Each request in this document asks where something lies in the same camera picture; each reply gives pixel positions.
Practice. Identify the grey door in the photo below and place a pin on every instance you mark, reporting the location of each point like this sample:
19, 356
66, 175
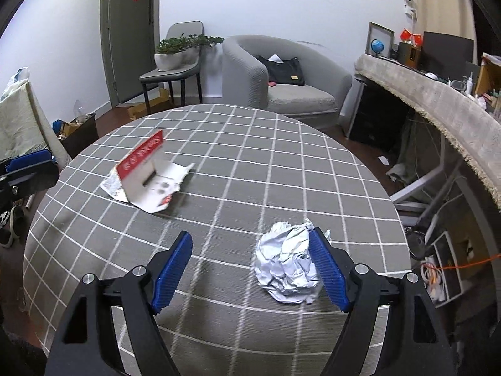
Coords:
125, 47

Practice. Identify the beige fringed desk cloth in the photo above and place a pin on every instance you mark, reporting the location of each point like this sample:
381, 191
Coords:
450, 113

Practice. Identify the white desk frame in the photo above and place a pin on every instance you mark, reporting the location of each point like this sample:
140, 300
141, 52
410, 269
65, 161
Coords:
415, 188

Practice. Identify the white paper scrap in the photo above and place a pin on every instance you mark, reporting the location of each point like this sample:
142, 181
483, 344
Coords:
383, 160

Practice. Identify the dark brown bin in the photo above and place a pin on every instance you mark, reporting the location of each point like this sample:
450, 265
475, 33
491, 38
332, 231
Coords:
80, 141

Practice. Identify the dark wooden box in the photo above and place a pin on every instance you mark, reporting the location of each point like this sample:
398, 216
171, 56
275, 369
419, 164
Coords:
411, 55

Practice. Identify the small blue globe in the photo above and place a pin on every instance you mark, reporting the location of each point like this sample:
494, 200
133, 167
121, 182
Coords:
378, 45

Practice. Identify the grey picture frame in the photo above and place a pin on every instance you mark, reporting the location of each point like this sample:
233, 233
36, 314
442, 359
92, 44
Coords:
387, 31

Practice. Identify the beige curtain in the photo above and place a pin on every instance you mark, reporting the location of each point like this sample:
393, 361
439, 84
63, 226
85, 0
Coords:
438, 4

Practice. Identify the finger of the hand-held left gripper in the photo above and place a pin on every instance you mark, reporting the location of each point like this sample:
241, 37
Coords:
31, 160

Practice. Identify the black cabinet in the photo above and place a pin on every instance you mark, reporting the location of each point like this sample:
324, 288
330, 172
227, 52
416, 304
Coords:
375, 117

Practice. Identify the small red flags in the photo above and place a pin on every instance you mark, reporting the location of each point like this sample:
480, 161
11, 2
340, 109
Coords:
411, 36

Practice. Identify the grey dining chair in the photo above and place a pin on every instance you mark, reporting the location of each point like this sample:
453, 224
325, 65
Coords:
182, 29

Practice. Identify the potted plant in white pot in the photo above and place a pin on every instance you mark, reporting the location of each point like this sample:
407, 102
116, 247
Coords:
168, 60

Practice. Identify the grey armchair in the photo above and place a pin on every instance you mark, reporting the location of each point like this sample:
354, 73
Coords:
242, 66

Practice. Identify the cardboard box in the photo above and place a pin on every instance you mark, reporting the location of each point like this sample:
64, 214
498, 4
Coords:
137, 111

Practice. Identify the white paper sheet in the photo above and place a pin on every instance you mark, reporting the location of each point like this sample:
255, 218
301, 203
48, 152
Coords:
275, 58

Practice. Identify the black handbag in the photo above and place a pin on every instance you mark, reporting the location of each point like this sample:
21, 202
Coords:
283, 72

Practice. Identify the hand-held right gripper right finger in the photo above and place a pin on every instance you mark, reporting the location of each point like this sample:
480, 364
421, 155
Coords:
328, 270

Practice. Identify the wooden desk shelf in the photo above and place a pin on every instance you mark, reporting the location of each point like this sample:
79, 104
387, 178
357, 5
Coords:
485, 78

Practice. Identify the black monitor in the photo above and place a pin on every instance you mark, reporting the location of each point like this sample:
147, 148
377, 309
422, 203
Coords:
446, 53

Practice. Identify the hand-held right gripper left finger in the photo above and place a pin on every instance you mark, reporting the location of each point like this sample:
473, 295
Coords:
172, 274

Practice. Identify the white patterned cloth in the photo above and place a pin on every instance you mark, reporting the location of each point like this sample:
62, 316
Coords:
19, 125

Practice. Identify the white carton with red label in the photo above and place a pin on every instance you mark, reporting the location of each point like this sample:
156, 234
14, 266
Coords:
145, 192

